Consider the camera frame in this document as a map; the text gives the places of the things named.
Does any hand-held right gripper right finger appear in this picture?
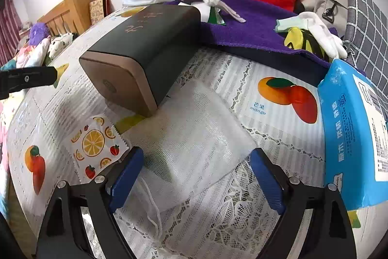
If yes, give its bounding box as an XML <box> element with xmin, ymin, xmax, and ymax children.
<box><xmin>250</xmin><ymin>147</ymin><xmax>356</xmax><ymax>259</ymax></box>

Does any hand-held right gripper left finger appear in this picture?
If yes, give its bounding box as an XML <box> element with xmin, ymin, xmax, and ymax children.
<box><xmin>36</xmin><ymin>147</ymin><xmax>144</xmax><ymax>259</ymax></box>

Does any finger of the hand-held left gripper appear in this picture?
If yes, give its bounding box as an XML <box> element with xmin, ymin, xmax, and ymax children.
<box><xmin>0</xmin><ymin>66</ymin><xmax>59</xmax><ymax>100</ymax></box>

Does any white mesh drawstring bag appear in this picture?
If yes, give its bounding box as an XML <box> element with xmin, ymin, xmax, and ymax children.
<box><xmin>121</xmin><ymin>78</ymin><xmax>258</xmax><ymax>247</ymax></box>

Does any yellow and black sock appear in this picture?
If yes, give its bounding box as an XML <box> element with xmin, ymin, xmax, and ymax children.
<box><xmin>284</xmin><ymin>28</ymin><xmax>329</xmax><ymax>61</ymax></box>

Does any floral quilt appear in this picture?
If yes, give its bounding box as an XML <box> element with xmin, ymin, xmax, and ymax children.
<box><xmin>0</xmin><ymin>37</ymin><xmax>50</xmax><ymax>71</ymax></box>

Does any black spotted white cloth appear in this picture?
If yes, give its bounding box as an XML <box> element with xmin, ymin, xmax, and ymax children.
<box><xmin>48</xmin><ymin>33</ymin><xmax>75</xmax><ymax>59</ymax></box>

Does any red striped curtain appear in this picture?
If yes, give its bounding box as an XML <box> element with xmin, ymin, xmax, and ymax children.
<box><xmin>0</xmin><ymin>0</ymin><xmax>23</xmax><ymax>65</ymax></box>

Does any purple plush toy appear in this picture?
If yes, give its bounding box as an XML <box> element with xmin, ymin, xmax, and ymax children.
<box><xmin>29</xmin><ymin>22</ymin><xmax>50</xmax><ymax>44</ymax></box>

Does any fruit print packet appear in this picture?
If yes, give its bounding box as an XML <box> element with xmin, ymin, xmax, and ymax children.
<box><xmin>62</xmin><ymin>115</ymin><xmax>132</xmax><ymax>182</ymax></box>

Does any wooden headboard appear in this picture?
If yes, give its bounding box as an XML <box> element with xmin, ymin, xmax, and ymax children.
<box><xmin>38</xmin><ymin>0</ymin><xmax>91</xmax><ymax>36</ymax></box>

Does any blue tissue pack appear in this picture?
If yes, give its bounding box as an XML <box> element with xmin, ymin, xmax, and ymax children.
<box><xmin>318</xmin><ymin>58</ymin><xmax>388</xmax><ymax>211</ymax></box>

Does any illustrated book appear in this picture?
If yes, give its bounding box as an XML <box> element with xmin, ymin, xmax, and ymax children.
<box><xmin>89</xmin><ymin>0</ymin><xmax>110</xmax><ymax>24</ymax></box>

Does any fruit print tablecloth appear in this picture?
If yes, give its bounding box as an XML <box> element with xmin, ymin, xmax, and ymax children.
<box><xmin>6</xmin><ymin>6</ymin><xmax>388</xmax><ymax>259</ymax></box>

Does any dark green box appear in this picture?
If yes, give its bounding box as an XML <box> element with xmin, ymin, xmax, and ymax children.
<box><xmin>79</xmin><ymin>2</ymin><xmax>202</xmax><ymax>118</ymax></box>

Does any purple towel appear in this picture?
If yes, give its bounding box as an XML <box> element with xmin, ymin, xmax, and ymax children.
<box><xmin>164</xmin><ymin>0</ymin><xmax>346</xmax><ymax>68</ymax></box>

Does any white glove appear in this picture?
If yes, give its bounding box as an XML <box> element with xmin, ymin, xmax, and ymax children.
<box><xmin>299</xmin><ymin>12</ymin><xmax>348</xmax><ymax>59</ymax></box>

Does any light green sock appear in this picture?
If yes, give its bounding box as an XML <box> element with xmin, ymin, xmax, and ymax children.
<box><xmin>275</xmin><ymin>18</ymin><xmax>307</xmax><ymax>34</ymax></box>

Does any green and white packet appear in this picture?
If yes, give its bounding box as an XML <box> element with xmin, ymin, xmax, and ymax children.
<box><xmin>194</xmin><ymin>2</ymin><xmax>226</xmax><ymax>26</ymax></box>

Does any grey checked cloth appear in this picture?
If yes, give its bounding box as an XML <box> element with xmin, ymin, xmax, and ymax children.
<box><xmin>342</xmin><ymin>0</ymin><xmax>388</xmax><ymax>120</ymax></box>

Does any beige backpack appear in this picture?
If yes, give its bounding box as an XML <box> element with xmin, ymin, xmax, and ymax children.
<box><xmin>295</xmin><ymin>0</ymin><xmax>349</xmax><ymax>35</ymax></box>

